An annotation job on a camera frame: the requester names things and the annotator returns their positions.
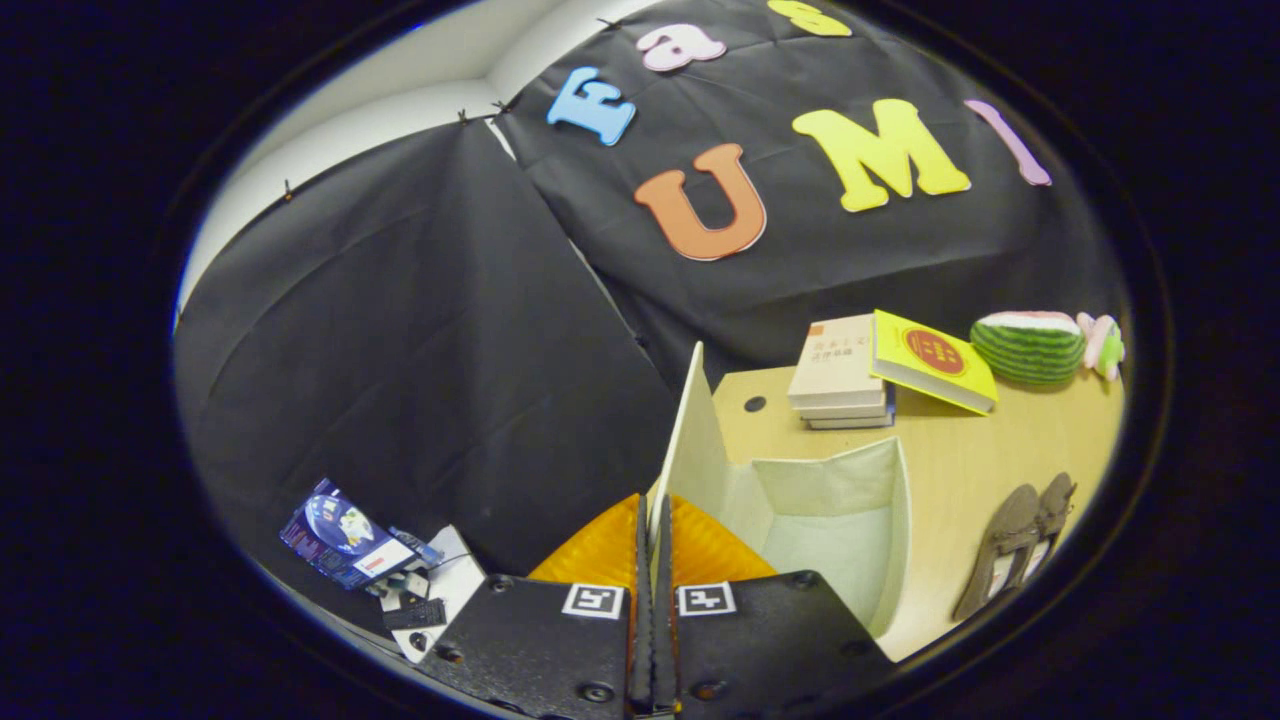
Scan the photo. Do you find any white book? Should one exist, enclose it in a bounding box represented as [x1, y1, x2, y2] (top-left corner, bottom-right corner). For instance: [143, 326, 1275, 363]
[798, 400, 891, 421]

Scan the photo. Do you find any blue printed carton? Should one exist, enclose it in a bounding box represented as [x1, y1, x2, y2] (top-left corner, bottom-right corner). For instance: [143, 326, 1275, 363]
[280, 478, 441, 591]

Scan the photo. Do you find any beige book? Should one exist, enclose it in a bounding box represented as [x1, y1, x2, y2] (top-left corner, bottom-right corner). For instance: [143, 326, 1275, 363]
[788, 314, 886, 411]

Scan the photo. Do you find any black remote control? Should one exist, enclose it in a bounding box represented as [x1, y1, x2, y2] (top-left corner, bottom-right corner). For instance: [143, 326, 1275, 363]
[383, 598, 448, 631]

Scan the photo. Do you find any white paper sheet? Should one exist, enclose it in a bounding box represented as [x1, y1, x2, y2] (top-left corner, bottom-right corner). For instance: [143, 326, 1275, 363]
[385, 525, 486, 663]

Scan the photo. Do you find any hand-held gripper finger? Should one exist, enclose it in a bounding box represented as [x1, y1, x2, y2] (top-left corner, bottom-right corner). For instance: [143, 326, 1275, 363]
[650, 493, 896, 719]
[415, 493, 656, 719]

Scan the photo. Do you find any pink and green plush toy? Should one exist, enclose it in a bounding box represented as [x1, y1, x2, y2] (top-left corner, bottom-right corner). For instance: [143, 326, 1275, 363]
[1076, 312, 1126, 381]

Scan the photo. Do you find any brown fuzzy slipper shoe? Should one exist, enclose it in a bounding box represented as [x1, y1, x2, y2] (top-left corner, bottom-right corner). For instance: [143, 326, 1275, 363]
[1015, 473, 1078, 586]
[952, 484, 1041, 623]

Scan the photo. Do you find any watermelon slice plush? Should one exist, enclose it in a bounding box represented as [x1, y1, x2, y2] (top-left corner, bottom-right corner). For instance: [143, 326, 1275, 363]
[970, 311, 1087, 386]

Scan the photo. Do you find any yellow book with red circle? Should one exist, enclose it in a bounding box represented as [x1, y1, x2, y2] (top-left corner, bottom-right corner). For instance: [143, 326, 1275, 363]
[870, 309, 999, 416]

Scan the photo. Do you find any beige fabric storage box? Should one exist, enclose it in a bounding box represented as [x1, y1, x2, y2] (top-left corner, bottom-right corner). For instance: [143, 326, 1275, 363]
[648, 342, 913, 639]

